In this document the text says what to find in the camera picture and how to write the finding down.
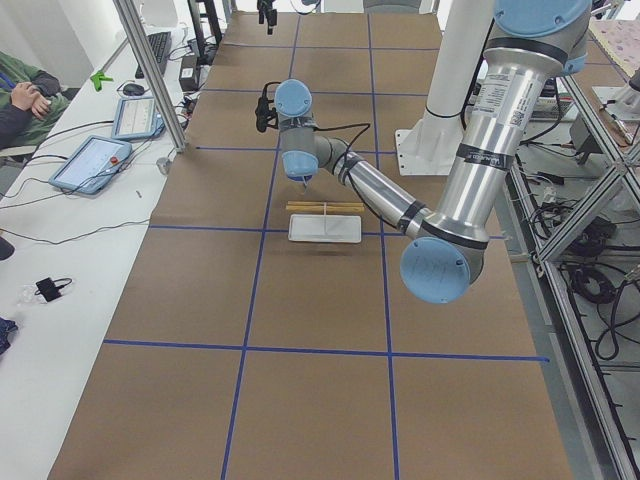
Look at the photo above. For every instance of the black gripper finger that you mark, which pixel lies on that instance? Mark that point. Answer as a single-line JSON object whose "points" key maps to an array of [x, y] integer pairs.
{"points": [[271, 17], [261, 11]]}

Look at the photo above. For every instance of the blue towel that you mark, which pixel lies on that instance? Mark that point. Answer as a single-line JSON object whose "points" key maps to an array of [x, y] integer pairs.
{"points": [[304, 184]]}

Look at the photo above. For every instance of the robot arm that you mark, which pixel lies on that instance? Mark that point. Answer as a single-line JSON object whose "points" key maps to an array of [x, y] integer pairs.
{"points": [[302, 7], [495, 58]]}

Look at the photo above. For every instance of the white rack with wooden bars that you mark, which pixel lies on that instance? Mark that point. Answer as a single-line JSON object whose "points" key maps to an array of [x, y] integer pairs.
{"points": [[325, 222]]}

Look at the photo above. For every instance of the black power brick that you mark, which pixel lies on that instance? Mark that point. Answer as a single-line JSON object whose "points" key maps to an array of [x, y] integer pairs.
{"points": [[189, 73]]}

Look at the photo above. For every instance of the black keyboard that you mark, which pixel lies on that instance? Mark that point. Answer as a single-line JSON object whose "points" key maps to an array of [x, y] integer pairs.
{"points": [[160, 44]]}

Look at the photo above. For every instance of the black computer mouse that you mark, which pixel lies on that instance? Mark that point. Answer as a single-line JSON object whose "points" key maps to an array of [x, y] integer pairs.
{"points": [[133, 89]]}

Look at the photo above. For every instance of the far blue teach pendant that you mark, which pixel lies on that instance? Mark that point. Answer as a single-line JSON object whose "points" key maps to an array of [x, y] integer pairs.
{"points": [[137, 118]]}

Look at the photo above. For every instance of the blue teach pendant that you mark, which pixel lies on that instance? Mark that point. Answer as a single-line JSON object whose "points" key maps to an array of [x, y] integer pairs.
{"points": [[92, 165], [137, 118]]}

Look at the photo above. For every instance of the green plastic clamp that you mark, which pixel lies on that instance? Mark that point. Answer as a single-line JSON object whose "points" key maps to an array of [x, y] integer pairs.
{"points": [[98, 79]]}

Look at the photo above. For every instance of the small metal cylinder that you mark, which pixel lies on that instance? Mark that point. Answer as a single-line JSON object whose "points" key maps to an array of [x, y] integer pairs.
{"points": [[164, 165]]}

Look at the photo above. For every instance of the near blue teach pendant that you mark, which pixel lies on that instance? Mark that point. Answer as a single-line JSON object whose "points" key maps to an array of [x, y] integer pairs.
{"points": [[92, 165]]}

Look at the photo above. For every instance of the seated person in green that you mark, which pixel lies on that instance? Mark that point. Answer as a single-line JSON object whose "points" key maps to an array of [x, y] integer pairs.
{"points": [[32, 102]]}

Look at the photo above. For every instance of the small black adapter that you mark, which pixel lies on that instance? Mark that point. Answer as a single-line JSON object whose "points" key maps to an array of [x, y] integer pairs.
{"points": [[50, 289]]}

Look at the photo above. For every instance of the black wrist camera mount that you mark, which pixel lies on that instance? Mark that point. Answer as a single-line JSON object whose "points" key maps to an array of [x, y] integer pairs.
{"points": [[266, 114]]}

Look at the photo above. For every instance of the aluminium frame post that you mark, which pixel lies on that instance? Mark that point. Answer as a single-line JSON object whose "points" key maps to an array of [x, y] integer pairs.
{"points": [[140, 45]]}

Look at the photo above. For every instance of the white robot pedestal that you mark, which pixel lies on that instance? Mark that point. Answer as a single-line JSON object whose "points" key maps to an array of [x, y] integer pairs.
{"points": [[430, 147]]}

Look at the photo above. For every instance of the aluminium frame cell structure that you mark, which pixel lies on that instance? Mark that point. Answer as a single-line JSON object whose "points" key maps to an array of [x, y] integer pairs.
{"points": [[571, 209]]}

